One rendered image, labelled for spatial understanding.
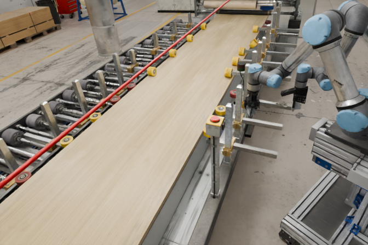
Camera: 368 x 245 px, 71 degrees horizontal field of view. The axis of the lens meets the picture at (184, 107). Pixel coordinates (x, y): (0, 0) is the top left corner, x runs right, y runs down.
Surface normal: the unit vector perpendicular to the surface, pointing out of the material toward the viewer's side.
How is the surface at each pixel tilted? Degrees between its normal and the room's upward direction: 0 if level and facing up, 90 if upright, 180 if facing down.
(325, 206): 0
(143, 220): 0
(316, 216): 0
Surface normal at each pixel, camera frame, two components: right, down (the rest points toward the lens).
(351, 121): -0.69, 0.52
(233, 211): -0.07, -0.84
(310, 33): -0.80, 0.28
